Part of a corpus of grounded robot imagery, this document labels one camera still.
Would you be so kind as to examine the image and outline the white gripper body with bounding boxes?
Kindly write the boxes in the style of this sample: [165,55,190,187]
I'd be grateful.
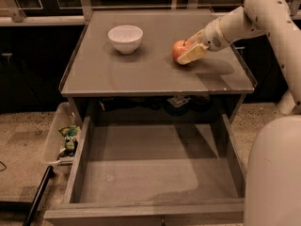
[201,19,230,52]

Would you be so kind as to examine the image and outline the white ceramic bowl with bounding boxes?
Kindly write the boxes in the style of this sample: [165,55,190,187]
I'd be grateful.
[108,24,144,54]

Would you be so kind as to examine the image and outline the green snack bag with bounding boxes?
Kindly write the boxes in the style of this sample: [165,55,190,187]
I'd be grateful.
[59,125,81,157]

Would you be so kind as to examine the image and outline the black pole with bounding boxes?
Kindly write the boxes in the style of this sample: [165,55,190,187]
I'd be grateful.
[22,166,55,226]

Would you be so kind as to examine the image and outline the grey cabinet with top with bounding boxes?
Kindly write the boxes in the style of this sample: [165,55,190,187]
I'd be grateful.
[60,9,256,111]

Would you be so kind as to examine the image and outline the white metal rail frame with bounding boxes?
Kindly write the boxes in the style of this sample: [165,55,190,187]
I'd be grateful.
[0,0,301,27]

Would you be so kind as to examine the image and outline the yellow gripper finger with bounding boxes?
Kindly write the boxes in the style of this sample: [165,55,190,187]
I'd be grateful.
[176,43,208,65]
[188,30,203,43]

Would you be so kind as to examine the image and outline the open grey top drawer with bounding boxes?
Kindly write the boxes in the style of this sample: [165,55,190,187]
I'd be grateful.
[44,115,246,226]

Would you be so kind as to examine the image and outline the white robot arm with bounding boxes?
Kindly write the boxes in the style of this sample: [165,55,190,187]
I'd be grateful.
[172,0,301,226]

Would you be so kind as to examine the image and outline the clear plastic bin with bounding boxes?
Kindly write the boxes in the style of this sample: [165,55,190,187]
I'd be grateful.
[42,103,82,174]

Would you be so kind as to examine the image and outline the red apple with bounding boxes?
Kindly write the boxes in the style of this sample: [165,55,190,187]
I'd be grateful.
[171,40,191,62]

